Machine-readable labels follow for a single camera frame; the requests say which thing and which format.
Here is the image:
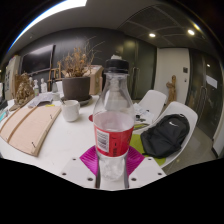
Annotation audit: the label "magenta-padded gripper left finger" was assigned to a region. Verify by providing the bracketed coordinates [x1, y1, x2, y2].
[59, 144, 101, 190]

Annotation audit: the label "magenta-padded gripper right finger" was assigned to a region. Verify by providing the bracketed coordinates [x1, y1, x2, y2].
[124, 145, 168, 190]

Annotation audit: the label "clear red-labelled drink bottle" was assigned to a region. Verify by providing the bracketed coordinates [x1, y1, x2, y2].
[92, 58, 135, 190]

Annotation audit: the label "green seat cushion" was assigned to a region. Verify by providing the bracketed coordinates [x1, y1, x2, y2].
[133, 123, 149, 131]
[129, 133, 167, 167]

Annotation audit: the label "black backpack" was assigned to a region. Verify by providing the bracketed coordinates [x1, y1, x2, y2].
[140, 113, 191, 159]

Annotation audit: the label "loose paper sheets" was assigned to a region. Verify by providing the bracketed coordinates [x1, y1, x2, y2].
[133, 102, 155, 125]

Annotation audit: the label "white mug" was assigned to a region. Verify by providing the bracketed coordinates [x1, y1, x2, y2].
[60, 99, 81, 123]

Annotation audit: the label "grey plant saucer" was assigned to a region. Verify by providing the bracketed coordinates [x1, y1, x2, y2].
[60, 94, 94, 108]

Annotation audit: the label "white plastic chair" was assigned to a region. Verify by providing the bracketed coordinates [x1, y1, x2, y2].
[133, 89, 168, 126]
[133, 101, 199, 169]

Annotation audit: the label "tan wooden drawing board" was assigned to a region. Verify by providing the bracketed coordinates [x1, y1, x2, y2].
[0, 105, 63, 158]

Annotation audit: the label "dried plant in grey pot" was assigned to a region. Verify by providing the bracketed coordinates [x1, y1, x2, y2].
[57, 36, 104, 103]

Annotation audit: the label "newspaper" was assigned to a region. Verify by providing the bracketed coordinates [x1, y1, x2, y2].
[27, 92, 54, 109]

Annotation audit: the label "cardboard box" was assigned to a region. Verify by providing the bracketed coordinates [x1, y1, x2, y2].
[88, 64, 104, 96]

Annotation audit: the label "wooden mannequin figure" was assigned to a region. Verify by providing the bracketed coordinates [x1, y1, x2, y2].
[165, 74, 178, 104]

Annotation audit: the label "small white statuette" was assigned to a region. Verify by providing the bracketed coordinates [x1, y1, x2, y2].
[40, 78, 48, 94]

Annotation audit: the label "white spray bottle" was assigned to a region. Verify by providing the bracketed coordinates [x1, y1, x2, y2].
[33, 79, 40, 98]

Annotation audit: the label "wooden easel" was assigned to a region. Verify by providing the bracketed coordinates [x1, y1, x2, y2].
[47, 66, 63, 83]

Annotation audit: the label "white cabinet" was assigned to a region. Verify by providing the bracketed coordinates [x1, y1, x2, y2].
[3, 54, 22, 101]

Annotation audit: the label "ceiling light strip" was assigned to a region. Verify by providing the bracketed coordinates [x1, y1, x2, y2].
[8, 0, 88, 51]

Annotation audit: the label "black wall screen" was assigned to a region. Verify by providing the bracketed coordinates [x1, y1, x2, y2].
[20, 44, 55, 75]

